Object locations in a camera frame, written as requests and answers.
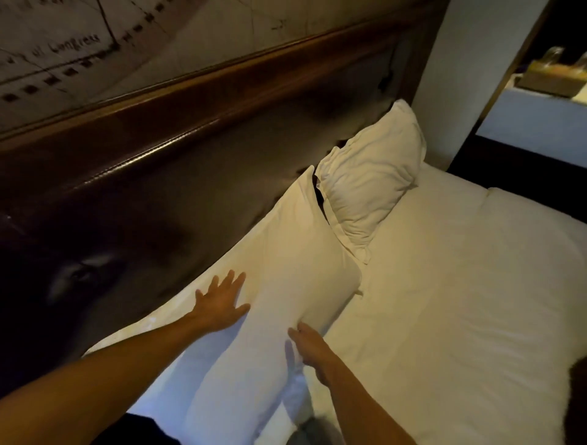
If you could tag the person's right hand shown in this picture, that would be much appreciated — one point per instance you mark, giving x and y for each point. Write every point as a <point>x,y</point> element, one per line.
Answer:
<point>316,353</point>

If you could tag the person's left hand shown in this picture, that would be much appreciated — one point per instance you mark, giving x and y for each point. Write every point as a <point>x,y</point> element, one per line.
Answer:
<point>220,307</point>

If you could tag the white pillow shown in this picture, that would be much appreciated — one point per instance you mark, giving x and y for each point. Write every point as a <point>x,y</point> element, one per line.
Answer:
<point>275,256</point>
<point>371,183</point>

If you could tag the white bed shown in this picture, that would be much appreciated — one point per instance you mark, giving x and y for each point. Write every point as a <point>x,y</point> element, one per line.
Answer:
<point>435,298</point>

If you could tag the person's right forearm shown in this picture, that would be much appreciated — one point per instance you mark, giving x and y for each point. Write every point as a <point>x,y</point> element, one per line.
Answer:
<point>367,412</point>

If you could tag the person's left forearm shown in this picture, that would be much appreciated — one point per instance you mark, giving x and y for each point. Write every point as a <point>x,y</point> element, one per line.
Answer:
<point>91,389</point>

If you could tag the dark brown bed runner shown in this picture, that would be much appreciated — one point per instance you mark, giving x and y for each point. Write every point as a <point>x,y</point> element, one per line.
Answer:
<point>578,403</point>

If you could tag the brown leather headboard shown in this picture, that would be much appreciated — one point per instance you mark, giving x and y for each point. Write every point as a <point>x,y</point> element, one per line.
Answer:
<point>160,192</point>

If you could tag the white duvet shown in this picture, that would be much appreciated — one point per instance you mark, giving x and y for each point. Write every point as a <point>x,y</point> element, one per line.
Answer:
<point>527,275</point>

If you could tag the white counter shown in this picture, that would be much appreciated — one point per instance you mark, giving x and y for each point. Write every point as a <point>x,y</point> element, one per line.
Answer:
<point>527,128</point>

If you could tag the wooden box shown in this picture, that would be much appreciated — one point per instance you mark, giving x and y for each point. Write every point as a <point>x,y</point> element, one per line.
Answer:
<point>550,80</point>

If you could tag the large map wall print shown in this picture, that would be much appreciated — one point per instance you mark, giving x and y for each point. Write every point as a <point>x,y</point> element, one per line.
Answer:
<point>137,36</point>

